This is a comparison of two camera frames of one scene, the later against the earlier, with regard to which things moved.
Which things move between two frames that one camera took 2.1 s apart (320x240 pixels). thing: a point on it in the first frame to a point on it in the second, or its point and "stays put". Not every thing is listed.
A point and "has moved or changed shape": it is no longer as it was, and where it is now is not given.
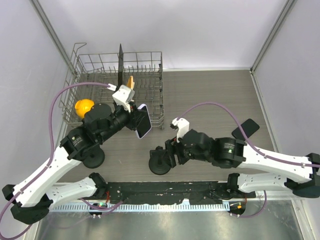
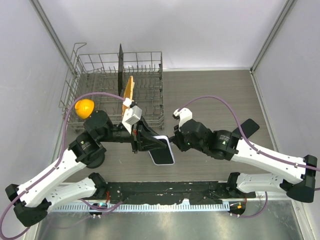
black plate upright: (121, 65) stays put
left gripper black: (135, 116) to (146, 141)
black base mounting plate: (206, 193) stays put
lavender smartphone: (146, 126) has moved or changed shape
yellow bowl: (82, 106) stays put
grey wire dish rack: (95, 77) stays put
